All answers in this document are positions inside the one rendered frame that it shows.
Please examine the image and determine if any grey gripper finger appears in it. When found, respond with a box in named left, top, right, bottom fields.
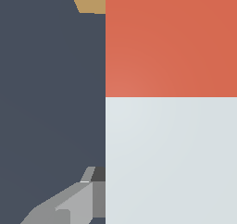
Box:
left=19, top=166, right=106, bottom=224

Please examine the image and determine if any orange and white peg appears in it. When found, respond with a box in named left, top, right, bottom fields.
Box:
left=105, top=0, right=237, bottom=224

